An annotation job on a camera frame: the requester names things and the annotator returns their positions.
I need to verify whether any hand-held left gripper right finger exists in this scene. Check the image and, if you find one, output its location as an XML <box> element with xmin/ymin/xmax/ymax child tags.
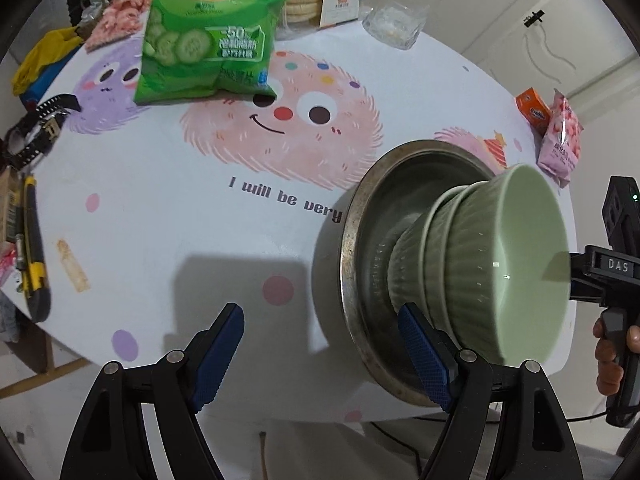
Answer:
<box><xmin>397</xmin><ymin>302</ymin><xmax>583</xmax><ymax>480</ymax></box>

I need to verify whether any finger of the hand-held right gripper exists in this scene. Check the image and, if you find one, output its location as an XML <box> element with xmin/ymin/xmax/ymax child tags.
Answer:
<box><xmin>569</xmin><ymin>282</ymin><xmax>603</xmax><ymax>307</ymax></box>
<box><xmin>569</xmin><ymin>251</ymin><xmax>591</xmax><ymax>283</ymax></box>

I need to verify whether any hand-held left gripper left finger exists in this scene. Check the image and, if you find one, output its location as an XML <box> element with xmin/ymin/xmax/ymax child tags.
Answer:
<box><xmin>59</xmin><ymin>302</ymin><xmax>246</xmax><ymax>480</ymax></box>

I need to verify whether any large green ribbed bowl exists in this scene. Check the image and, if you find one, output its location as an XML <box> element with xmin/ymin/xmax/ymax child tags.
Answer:
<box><xmin>432</xmin><ymin>162</ymin><xmax>572</xmax><ymax>363</ymax></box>

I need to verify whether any small green ribbed bowl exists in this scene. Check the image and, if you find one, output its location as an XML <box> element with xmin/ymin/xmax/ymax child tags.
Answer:
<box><xmin>387</xmin><ymin>200</ymin><xmax>431</xmax><ymax>321</ymax></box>

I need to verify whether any cream ribbed bowl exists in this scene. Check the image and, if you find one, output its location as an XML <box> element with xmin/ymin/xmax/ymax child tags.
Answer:
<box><xmin>422</xmin><ymin>185</ymin><xmax>473</xmax><ymax>342</ymax></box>

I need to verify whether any large stained steel bowl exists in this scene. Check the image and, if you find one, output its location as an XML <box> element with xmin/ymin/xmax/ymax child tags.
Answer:
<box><xmin>356</xmin><ymin>152</ymin><xmax>493</xmax><ymax>376</ymax></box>

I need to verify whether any person's right hand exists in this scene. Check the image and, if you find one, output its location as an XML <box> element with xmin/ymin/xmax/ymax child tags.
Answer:
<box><xmin>592</xmin><ymin>317</ymin><xmax>640</xmax><ymax>400</ymax></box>

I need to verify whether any cartoon printed tablecloth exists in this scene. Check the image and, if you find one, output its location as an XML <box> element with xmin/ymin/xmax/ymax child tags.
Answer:
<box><xmin>22</xmin><ymin>7</ymin><xmax>576</xmax><ymax>423</ymax></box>

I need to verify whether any pink snack bag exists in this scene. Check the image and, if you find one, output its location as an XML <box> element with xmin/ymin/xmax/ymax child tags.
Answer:
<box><xmin>537</xmin><ymin>88</ymin><xmax>586</xmax><ymax>187</ymax></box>

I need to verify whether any orange carton box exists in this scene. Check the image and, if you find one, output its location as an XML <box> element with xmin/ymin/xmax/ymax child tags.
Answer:
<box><xmin>516</xmin><ymin>87</ymin><xmax>553</xmax><ymax>135</ymax></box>

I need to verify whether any yellow black utility knife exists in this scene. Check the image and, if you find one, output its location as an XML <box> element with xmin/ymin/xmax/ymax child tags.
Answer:
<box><xmin>14</xmin><ymin>175</ymin><xmax>52</xmax><ymax>323</ymax></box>

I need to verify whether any white panel door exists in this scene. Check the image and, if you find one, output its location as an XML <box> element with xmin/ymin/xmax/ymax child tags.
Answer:
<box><xmin>465</xmin><ymin>0</ymin><xmax>640</xmax><ymax>126</ymax></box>

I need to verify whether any clear plastic container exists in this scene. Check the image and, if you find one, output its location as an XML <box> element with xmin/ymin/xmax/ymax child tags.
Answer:
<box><xmin>362</xmin><ymin>4</ymin><xmax>431</xmax><ymax>51</ymax></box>

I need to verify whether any green chips bag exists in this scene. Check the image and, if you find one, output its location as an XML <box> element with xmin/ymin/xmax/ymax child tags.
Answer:
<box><xmin>134</xmin><ymin>0</ymin><xmax>292</xmax><ymax>107</ymax></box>

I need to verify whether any yellow cloth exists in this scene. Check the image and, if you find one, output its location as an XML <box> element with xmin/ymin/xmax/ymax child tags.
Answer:
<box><xmin>11</xmin><ymin>27</ymin><xmax>83</xmax><ymax>96</ymax></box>

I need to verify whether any pink patterned cloth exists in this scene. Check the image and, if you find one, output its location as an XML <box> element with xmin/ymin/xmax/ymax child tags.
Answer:
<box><xmin>85</xmin><ymin>0</ymin><xmax>152</xmax><ymax>53</ymax></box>

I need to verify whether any black cable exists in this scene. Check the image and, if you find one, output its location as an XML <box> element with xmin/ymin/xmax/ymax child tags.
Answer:
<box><xmin>370</xmin><ymin>420</ymin><xmax>426</xmax><ymax>480</ymax></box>

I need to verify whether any black dotted strap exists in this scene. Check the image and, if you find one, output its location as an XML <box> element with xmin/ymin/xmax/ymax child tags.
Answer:
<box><xmin>2</xmin><ymin>92</ymin><xmax>82</xmax><ymax>168</ymax></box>

